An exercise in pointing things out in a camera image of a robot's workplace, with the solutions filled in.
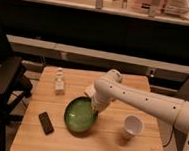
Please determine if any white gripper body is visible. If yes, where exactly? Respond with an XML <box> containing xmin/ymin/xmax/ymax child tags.
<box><xmin>91</xmin><ymin>92</ymin><xmax>111</xmax><ymax>113</ymax></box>

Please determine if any green ceramic bowl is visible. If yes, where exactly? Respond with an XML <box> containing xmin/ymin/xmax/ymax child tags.
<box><xmin>64</xmin><ymin>96</ymin><xmax>98</xmax><ymax>134</ymax></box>

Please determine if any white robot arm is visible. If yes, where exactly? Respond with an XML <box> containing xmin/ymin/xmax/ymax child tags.
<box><xmin>92</xmin><ymin>70</ymin><xmax>189</xmax><ymax>151</ymax></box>

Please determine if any white paper cup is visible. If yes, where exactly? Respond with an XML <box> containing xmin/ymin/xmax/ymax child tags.
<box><xmin>122</xmin><ymin>115</ymin><xmax>144</xmax><ymax>140</ymax></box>

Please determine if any black chair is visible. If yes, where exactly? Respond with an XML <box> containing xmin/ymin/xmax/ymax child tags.
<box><xmin>0</xmin><ymin>35</ymin><xmax>33</xmax><ymax>151</ymax></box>

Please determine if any grey metal rail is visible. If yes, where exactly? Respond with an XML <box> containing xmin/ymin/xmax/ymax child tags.
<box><xmin>7</xmin><ymin>35</ymin><xmax>189</xmax><ymax>82</ymax></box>

